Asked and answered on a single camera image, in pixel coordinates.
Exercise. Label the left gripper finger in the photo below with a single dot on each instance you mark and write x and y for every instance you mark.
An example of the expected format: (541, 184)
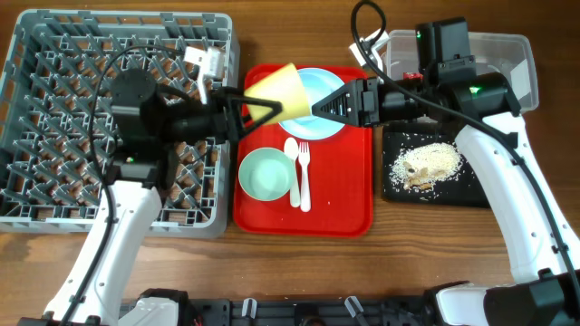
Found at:
(239, 126)
(235, 99)

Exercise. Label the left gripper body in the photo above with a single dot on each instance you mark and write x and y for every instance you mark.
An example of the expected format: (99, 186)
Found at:
(189, 120)

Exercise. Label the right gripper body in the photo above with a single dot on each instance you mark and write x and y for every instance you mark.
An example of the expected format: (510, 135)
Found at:
(395, 105)

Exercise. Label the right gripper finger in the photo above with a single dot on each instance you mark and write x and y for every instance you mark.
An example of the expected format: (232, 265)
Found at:
(345, 98)
(341, 114)

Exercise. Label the yellow plastic cup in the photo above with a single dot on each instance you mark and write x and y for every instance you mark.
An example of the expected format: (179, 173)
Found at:
(285, 86)

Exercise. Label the rice and food scraps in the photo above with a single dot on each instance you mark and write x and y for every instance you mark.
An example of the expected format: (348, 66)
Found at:
(418, 172)

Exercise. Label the red snack wrapper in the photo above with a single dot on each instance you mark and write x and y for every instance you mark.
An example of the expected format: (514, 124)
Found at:
(412, 76)

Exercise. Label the light blue bowl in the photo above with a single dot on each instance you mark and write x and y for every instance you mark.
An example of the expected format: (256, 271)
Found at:
(318, 84)

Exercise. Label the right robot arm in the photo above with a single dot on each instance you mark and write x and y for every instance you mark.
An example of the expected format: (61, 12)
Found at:
(483, 116)

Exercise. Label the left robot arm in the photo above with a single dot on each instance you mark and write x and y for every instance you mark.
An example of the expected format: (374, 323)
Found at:
(153, 118)

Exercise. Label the grey dishwasher rack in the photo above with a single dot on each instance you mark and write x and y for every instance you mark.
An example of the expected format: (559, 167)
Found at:
(56, 122)

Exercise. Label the light blue plate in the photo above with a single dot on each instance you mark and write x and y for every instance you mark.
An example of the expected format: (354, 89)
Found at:
(311, 127)

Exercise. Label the green bowl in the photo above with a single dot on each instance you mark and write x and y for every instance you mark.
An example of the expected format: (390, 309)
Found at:
(266, 174)

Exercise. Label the white plastic spoon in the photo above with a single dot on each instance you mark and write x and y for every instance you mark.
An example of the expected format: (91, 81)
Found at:
(292, 151)

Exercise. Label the white plastic fork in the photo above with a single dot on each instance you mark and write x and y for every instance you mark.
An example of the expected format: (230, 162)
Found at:
(304, 161)

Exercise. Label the red plastic tray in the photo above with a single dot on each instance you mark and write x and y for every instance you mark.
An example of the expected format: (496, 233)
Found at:
(340, 180)

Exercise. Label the black tray bin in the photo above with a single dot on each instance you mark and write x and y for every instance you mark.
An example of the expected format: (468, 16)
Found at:
(397, 136)

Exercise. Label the clear plastic bin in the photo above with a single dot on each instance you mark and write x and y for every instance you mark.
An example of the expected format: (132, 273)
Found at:
(509, 54)

